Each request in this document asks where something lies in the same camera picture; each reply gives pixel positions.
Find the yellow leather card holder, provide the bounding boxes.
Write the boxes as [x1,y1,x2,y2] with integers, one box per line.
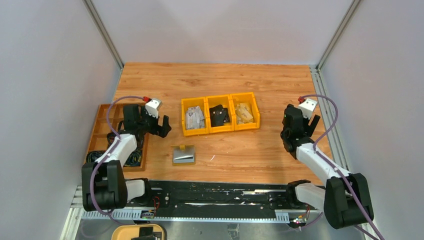
[172,144,196,166]

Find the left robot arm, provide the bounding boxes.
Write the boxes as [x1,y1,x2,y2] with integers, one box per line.
[81,99,172,214]

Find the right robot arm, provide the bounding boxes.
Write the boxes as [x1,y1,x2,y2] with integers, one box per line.
[280,103,374,229]

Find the cards in yellow bin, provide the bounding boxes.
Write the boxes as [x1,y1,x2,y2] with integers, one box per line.
[185,106,206,130]

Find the black cards in bin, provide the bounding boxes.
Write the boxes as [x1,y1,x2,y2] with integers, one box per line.
[209,104,231,128]

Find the gold cards in bin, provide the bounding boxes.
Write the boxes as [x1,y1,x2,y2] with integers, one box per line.
[235,102,254,125]

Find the wooden compartment tray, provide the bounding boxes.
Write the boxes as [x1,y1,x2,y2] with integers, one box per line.
[83,103,150,172]

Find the yellow plastic bin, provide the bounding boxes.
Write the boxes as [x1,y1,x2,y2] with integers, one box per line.
[181,92,261,137]

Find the yellow tray with phone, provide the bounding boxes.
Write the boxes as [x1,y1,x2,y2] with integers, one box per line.
[111,223,167,240]

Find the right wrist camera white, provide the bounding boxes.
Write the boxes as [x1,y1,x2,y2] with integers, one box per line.
[297,98,318,120]

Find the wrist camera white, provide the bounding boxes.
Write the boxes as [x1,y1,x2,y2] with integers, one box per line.
[297,98,318,120]
[145,98,162,119]

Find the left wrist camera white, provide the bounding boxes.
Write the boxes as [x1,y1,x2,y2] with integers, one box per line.
[145,98,162,119]

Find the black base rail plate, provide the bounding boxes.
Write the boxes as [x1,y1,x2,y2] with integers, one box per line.
[115,178,321,220]

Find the aluminium frame rails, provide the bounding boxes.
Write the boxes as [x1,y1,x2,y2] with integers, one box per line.
[59,66,382,240]

